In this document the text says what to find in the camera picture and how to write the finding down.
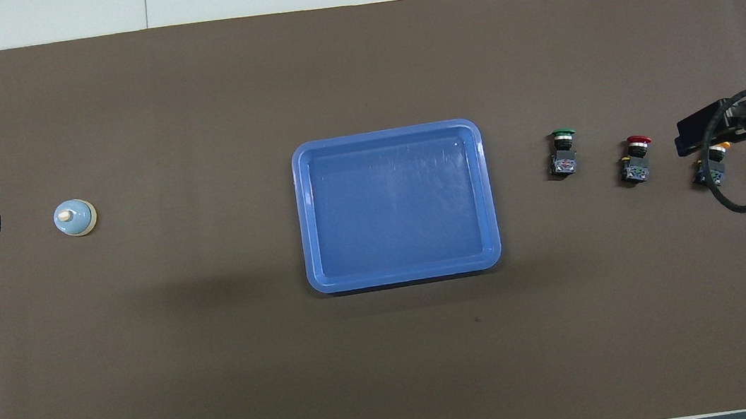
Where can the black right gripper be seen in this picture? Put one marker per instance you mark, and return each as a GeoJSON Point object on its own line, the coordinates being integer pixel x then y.
{"type": "Point", "coordinates": [704, 122]}

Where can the yellow push button switch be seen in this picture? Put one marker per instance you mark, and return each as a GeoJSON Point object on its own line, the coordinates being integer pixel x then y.
{"type": "Point", "coordinates": [717, 171]}

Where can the red push button switch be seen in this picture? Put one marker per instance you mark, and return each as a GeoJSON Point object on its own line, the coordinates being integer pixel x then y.
{"type": "Point", "coordinates": [636, 169]}

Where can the green push button switch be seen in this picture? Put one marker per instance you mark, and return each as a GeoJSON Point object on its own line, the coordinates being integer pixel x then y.
{"type": "Point", "coordinates": [563, 161]}

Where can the light blue desk bell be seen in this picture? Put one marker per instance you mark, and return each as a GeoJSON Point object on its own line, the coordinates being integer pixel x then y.
{"type": "Point", "coordinates": [74, 218]}

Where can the blue plastic tray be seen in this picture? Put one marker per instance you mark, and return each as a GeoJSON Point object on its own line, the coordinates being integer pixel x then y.
{"type": "Point", "coordinates": [401, 206]}

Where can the brown table mat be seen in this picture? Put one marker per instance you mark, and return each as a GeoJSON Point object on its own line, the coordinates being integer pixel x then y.
{"type": "Point", "coordinates": [221, 363]}

